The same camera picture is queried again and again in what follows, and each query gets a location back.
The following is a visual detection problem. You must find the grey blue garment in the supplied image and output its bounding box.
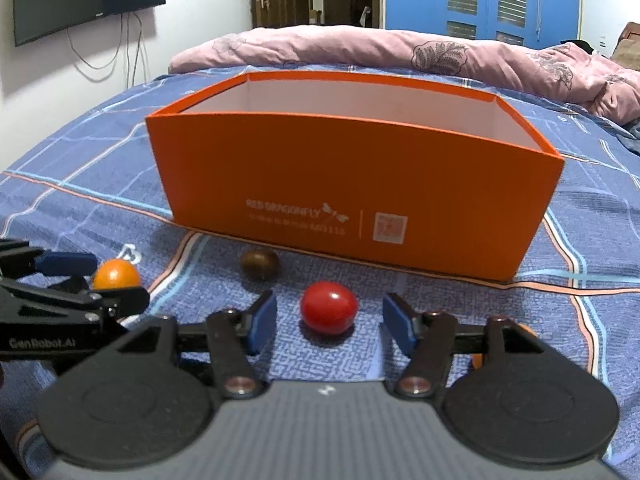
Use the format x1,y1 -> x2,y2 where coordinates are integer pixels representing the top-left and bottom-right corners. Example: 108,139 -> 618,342
617,117 -> 640,156

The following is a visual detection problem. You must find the orange cardboard box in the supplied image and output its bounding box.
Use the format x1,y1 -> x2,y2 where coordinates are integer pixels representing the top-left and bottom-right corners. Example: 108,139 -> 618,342
145,71 -> 566,282

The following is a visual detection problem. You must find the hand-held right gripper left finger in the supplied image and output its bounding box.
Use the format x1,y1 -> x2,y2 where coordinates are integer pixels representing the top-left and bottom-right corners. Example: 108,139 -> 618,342
107,290 -> 279,400

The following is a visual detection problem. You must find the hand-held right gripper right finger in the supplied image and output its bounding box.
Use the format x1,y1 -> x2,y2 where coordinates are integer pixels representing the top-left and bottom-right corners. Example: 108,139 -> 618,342
382,293 -> 567,401

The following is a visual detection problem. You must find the brown round nut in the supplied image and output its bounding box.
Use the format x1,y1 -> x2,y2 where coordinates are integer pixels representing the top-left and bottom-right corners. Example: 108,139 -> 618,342
240,249 -> 281,281

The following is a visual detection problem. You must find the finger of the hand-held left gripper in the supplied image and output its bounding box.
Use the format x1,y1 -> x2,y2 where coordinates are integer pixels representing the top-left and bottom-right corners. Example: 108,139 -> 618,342
30,251 -> 99,278
45,275 -> 151,322

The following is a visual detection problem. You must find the small mandarin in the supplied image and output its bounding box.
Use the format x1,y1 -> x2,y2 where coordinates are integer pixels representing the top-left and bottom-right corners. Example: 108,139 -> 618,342
92,258 -> 142,292

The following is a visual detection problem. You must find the brown pillow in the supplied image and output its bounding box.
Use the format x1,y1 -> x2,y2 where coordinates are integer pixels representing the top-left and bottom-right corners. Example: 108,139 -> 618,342
612,40 -> 640,73

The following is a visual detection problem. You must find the black hanging cable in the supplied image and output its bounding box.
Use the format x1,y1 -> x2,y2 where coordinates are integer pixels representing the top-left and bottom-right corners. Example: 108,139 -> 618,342
66,15 -> 132,70
120,10 -> 152,86

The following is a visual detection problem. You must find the red cherry tomato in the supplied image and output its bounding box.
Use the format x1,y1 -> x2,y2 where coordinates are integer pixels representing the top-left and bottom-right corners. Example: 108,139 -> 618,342
300,281 -> 359,335

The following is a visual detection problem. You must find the blue plaid bed sheet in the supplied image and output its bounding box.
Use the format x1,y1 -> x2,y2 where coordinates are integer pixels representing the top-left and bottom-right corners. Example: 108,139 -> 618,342
0,62 -> 640,476

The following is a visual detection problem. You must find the pink printed duvet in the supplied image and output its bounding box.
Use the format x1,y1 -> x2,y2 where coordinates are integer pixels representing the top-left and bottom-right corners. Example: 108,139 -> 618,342
167,24 -> 640,126

